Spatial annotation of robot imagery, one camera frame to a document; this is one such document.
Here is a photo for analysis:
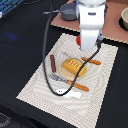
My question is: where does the beige bowl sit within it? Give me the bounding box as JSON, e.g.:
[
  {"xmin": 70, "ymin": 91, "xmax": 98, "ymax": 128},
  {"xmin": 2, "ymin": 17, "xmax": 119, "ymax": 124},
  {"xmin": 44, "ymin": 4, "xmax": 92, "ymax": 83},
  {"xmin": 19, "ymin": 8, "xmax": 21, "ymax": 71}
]
[{"xmin": 121, "ymin": 7, "xmax": 128, "ymax": 30}]

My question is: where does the brown toy sausage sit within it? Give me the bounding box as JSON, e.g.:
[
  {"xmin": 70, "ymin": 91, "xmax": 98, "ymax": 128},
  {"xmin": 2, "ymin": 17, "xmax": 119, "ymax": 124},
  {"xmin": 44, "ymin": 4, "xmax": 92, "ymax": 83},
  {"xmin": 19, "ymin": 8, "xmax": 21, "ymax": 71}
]
[{"xmin": 50, "ymin": 54, "xmax": 56, "ymax": 73}]

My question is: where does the white toy fish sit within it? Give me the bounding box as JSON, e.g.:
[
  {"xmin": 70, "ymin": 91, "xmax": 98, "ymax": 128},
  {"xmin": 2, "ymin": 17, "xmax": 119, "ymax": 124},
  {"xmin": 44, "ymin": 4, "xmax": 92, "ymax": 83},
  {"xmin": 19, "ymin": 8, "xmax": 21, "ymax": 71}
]
[{"xmin": 56, "ymin": 89, "xmax": 81, "ymax": 99}]

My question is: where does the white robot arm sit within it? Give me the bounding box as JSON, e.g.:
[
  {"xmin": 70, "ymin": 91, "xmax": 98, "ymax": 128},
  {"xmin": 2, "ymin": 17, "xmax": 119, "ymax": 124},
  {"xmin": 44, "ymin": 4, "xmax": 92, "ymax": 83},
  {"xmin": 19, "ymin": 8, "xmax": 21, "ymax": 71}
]
[{"xmin": 76, "ymin": 0, "xmax": 106, "ymax": 51}]

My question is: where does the beige woven placemat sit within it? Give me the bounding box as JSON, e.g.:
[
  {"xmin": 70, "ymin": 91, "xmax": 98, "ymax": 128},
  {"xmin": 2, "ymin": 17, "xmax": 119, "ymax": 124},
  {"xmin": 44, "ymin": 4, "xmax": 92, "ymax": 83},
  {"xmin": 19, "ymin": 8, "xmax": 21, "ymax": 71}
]
[{"xmin": 17, "ymin": 33, "xmax": 118, "ymax": 128}]

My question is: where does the round wooden plate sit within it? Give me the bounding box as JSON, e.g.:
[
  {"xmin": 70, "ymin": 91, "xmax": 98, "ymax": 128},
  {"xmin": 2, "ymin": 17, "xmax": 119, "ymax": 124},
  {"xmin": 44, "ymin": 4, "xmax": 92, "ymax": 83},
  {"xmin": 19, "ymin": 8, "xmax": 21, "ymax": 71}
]
[{"xmin": 59, "ymin": 58, "xmax": 83, "ymax": 80}]

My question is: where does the blue striped cloth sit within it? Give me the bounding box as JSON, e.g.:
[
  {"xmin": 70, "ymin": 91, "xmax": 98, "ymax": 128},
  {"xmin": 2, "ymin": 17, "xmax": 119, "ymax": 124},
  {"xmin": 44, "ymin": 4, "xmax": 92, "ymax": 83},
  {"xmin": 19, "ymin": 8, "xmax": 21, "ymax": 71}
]
[{"xmin": 0, "ymin": 0, "xmax": 23, "ymax": 15}]

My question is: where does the red toy tomato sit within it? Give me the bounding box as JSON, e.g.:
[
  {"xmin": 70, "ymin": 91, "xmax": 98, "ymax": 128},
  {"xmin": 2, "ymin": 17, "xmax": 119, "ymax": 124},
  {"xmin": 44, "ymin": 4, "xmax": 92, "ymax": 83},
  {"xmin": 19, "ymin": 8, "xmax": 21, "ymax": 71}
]
[{"xmin": 76, "ymin": 35, "xmax": 81, "ymax": 46}]

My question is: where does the wooden handled fork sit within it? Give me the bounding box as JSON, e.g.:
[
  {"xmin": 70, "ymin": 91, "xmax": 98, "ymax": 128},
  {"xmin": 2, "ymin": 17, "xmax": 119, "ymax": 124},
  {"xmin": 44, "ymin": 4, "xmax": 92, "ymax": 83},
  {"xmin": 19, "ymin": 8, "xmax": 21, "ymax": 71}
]
[{"xmin": 49, "ymin": 74, "xmax": 89, "ymax": 92}]

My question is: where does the small grey saucepan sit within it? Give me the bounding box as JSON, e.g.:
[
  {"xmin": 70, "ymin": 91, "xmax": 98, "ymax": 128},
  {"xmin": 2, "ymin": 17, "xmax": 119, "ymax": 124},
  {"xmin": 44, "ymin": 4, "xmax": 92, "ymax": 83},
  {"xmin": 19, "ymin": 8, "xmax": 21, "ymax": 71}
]
[{"xmin": 59, "ymin": 3, "xmax": 77, "ymax": 21}]

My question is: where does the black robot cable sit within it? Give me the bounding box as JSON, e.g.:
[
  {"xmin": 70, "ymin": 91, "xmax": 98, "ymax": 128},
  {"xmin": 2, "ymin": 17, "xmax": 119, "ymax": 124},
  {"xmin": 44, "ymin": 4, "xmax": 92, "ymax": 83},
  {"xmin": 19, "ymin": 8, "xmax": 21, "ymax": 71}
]
[{"xmin": 42, "ymin": 0, "xmax": 104, "ymax": 97}]

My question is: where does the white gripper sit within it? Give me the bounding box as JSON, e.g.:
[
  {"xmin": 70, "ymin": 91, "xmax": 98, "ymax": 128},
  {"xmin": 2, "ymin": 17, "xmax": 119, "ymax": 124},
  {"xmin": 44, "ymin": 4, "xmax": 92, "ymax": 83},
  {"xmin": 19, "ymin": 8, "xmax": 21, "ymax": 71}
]
[{"xmin": 78, "ymin": 5, "xmax": 105, "ymax": 51}]

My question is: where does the yellow toy bread slice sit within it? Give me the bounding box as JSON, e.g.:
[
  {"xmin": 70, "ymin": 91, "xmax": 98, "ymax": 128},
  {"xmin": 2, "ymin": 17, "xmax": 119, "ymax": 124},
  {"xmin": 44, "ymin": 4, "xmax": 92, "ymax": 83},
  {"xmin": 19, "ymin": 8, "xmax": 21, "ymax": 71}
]
[{"xmin": 63, "ymin": 59, "xmax": 87, "ymax": 77}]

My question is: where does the pink toy stove board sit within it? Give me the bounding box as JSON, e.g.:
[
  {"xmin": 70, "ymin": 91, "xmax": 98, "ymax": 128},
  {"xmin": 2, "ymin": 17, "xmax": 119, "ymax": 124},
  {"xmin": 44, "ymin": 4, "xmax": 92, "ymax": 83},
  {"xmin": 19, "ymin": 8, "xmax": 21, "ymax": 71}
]
[{"xmin": 51, "ymin": 0, "xmax": 128, "ymax": 43}]

